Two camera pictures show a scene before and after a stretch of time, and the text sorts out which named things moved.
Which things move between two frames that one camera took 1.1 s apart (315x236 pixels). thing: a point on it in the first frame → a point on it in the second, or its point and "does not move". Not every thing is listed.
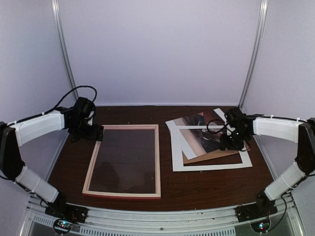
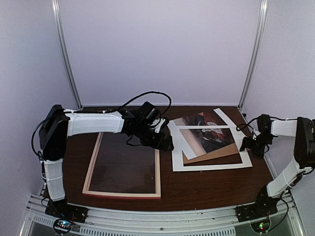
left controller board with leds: x=62 y=226 does not move
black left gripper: x=93 y=136 → x=158 y=144
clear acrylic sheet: x=125 y=162 does not move
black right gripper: x=225 y=144 → x=247 y=143
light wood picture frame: x=157 y=194 does not move
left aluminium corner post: x=56 y=6 does not move
